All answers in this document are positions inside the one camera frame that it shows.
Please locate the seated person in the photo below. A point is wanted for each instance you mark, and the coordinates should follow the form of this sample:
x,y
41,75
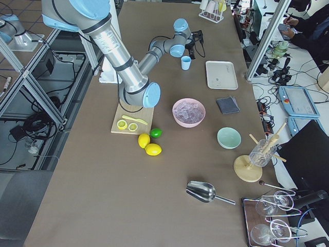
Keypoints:
x,y
311,35

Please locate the cream rabbit serving tray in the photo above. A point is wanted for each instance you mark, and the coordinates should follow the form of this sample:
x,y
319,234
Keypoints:
x,y
221,75

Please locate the blue teach pendant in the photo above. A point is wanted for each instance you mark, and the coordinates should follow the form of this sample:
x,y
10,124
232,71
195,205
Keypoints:
x,y
295,124
297,102

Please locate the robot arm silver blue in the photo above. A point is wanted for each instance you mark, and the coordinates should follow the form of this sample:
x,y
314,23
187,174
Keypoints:
x,y
94,19

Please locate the yellow plastic knife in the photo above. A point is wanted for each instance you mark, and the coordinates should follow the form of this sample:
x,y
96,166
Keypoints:
x,y
135,119

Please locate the white cup rack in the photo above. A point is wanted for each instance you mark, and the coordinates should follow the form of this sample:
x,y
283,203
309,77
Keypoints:
x,y
212,10

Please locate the blue plastic cup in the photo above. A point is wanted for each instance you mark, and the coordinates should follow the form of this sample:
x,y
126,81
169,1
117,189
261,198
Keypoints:
x,y
185,62

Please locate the pink bowl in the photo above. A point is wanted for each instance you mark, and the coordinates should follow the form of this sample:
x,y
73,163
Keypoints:
x,y
183,124

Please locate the yellow lemon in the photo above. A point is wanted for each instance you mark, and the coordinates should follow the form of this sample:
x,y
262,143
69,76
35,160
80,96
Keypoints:
x,y
143,140
153,149

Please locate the wine glass rack tray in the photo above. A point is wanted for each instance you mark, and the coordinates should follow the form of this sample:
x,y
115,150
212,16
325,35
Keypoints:
x,y
266,219

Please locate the lemon slice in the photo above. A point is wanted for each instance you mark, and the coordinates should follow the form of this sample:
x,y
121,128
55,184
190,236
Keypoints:
x,y
122,124
133,127

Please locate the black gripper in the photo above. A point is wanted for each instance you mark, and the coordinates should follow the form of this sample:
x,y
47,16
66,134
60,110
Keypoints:
x,y
190,47

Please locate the clear glass on stand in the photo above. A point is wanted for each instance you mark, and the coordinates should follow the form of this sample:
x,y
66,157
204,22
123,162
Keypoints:
x,y
261,155

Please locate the aluminium frame post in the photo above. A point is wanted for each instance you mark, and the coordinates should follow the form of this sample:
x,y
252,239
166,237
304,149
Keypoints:
x,y
266,38

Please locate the metal ice scoop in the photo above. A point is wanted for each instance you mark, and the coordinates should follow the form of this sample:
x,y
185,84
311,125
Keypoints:
x,y
205,192

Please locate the clear ice cubes pile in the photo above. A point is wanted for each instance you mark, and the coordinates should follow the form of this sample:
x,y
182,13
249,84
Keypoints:
x,y
188,112

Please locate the green bowl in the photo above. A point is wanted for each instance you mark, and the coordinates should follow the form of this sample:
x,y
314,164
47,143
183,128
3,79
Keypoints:
x,y
228,138

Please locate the grey folded cloth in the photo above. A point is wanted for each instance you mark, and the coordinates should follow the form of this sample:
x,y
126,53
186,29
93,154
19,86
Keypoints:
x,y
228,105

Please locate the wooden cutting board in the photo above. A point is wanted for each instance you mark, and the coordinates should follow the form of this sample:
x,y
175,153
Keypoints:
x,y
135,112

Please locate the wooden cup tree stand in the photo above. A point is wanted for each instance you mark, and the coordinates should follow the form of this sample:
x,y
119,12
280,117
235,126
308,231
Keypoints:
x,y
249,167

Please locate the green lime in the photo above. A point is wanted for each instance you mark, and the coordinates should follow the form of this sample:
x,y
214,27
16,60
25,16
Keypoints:
x,y
156,132

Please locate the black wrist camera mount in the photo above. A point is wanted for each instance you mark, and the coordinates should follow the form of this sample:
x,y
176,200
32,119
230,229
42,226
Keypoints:
x,y
198,37

